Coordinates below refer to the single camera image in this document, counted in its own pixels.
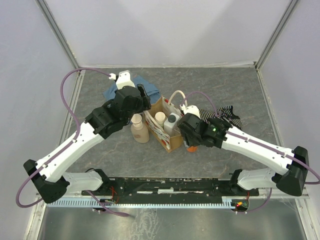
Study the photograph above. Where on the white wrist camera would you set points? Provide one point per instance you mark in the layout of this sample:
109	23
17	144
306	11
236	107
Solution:
123	79
191	109

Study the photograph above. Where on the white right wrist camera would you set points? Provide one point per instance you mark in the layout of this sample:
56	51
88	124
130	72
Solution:
191	109

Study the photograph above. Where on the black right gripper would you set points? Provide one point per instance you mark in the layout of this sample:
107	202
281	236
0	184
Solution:
188	140

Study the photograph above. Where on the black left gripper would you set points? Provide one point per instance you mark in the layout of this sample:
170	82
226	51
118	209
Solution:
144	102

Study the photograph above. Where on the black white striped cloth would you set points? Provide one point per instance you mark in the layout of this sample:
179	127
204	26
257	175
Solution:
224	113

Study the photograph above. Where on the orange bottle with blue cap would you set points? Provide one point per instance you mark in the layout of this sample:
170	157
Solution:
192	149

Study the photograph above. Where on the white bottle with cream cap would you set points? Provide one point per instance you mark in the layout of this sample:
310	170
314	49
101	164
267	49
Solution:
160	118

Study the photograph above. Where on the blue denim cloth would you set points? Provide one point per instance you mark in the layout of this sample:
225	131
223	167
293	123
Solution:
151	90

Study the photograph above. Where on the aluminium frame rail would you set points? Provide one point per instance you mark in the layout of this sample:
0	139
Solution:
279	194

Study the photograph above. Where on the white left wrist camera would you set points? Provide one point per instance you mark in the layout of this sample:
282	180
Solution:
123	79

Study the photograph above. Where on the white bottle with grey cap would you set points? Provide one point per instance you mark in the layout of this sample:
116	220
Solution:
171	123

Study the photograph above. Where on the light blue cable duct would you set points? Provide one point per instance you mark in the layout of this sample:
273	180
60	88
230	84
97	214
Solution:
162	201

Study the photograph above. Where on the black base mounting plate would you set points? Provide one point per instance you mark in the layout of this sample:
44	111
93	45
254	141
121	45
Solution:
119	187

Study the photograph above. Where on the watermelon print canvas bag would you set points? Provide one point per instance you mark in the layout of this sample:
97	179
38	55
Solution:
165	105

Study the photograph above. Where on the beige pump lotion bottle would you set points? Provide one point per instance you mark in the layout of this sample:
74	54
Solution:
139	130

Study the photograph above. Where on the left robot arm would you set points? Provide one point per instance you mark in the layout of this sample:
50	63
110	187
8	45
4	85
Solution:
49	174

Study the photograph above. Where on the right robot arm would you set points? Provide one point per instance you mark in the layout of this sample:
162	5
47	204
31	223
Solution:
285	169

